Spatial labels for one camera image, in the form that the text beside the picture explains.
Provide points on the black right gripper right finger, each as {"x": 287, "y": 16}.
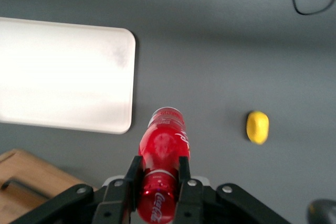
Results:
{"x": 194, "y": 197}

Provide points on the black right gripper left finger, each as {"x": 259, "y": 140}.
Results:
{"x": 115, "y": 197}

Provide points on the red coke bottle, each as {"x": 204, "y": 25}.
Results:
{"x": 162, "y": 142}

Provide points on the white rectangular tray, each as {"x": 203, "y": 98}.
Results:
{"x": 65, "y": 77}

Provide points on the wooden two-drawer cabinet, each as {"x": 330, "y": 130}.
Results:
{"x": 31, "y": 166}

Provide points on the yellow lemon-shaped object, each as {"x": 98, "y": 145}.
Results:
{"x": 257, "y": 127}

